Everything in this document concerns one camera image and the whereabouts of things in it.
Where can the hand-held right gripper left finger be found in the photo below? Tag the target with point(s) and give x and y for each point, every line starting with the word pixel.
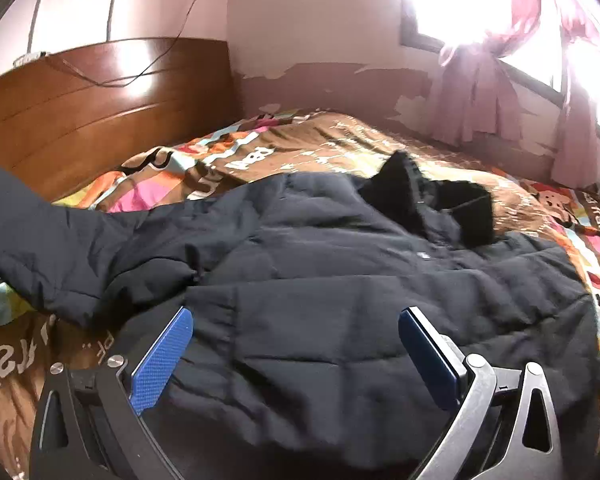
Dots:
pixel 160 360

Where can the black padded jacket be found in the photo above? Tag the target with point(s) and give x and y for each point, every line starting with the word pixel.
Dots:
pixel 305 260

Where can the white power strip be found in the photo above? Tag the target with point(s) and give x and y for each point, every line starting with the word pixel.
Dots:
pixel 29 58

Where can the white wall pipe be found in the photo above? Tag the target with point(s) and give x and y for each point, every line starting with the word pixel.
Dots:
pixel 37 10
pixel 115 0

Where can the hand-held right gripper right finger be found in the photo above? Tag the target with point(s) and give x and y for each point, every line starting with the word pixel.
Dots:
pixel 427 360

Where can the window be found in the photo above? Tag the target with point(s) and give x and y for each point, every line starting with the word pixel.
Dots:
pixel 535 55

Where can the wooden headboard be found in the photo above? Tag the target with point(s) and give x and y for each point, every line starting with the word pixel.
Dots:
pixel 105 110

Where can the colourful printed blanket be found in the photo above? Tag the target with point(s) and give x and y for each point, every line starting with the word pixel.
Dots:
pixel 330 135

